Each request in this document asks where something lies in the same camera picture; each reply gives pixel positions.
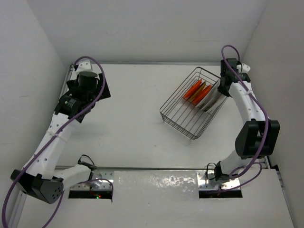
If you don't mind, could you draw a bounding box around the white green-rimmed plate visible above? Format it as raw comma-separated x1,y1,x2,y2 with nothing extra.
196,80,220,109
202,92,225,112

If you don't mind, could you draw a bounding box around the orange plate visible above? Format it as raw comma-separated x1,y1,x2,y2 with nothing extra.
192,85,212,105
183,79,206,99

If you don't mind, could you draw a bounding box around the yellow patterned plate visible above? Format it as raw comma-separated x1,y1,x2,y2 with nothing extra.
189,81,206,103

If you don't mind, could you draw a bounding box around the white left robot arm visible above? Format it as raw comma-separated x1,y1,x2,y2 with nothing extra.
10,57,111,204

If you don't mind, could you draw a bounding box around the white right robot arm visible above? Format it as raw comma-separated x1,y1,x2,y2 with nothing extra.
214,58,280,181

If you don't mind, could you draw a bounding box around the wire dish rack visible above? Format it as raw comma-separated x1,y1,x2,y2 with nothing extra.
160,66,226,140

